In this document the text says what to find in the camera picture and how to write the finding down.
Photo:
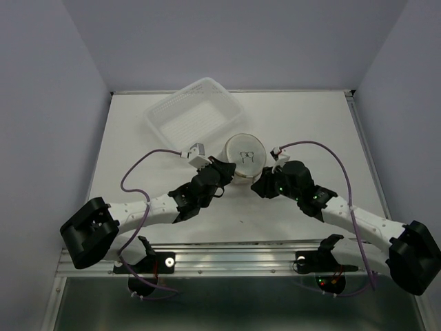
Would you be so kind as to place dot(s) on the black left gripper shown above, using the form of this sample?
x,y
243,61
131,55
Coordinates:
x,y
225,169

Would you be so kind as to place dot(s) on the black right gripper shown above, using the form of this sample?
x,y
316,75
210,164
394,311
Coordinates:
x,y
262,185

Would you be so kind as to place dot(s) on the white mesh laundry bag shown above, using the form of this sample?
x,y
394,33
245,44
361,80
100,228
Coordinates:
x,y
249,155

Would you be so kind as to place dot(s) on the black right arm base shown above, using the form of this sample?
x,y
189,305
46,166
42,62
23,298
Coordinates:
x,y
331,274

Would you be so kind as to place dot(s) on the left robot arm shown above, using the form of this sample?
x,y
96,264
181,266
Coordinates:
x,y
90,234

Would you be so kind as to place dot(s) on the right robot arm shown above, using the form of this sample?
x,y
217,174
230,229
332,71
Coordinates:
x,y
407,253

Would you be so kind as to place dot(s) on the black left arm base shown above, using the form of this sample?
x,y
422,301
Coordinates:
x,y
143,282

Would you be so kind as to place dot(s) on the white perforated plastic basket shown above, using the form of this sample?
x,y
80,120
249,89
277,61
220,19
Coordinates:
x,y
198,113

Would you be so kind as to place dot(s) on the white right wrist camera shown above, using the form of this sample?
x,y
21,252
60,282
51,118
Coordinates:
x,y
280,157

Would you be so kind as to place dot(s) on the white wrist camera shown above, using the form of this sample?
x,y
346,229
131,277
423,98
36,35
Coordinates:
x,y
280,157
195,156

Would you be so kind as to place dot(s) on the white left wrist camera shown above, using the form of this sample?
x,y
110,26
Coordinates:
x,y
195,156

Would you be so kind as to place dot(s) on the aluminium front rail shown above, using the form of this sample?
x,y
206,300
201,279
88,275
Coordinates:
x,y
262,259

